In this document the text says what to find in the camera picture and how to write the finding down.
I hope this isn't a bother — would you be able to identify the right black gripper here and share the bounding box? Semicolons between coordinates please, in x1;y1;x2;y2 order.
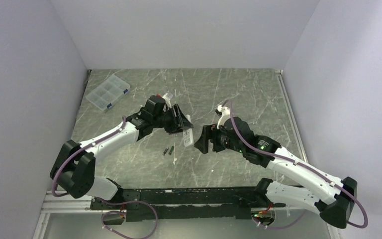
194;123;244;153

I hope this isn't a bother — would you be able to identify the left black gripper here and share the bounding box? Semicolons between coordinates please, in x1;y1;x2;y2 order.
152;104;193;135

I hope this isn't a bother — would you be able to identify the white remote control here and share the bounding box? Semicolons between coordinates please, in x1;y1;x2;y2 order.
183;128;194;147

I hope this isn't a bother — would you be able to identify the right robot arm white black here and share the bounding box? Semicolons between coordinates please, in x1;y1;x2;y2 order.
194;117;358;229

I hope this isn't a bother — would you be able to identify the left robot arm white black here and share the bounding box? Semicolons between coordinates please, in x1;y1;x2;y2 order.
50;104;193;209

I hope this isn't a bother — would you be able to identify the clear plastic compartment box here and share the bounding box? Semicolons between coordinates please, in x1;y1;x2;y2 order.
86;74;130;112

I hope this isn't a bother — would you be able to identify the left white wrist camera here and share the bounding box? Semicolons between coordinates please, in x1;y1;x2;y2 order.
156;93;174;109

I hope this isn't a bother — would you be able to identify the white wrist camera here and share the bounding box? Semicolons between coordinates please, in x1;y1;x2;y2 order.
156;93;174;109
215;105;230;129

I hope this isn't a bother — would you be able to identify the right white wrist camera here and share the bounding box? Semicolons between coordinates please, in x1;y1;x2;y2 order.
215;105;230;129

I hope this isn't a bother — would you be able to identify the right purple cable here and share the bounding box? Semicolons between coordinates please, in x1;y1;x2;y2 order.
222;98;369;229

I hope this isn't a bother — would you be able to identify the purple cable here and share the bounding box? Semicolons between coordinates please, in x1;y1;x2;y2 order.
51;115;127;198
222;98;369;229

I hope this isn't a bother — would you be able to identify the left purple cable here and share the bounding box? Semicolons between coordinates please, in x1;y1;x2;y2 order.
51;115;127;198

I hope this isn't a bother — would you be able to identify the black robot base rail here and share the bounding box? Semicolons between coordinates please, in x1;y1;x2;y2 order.
90;187;284;222

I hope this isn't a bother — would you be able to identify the aluminium rail right edge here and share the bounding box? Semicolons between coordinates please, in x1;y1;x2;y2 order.
274;69;308;162

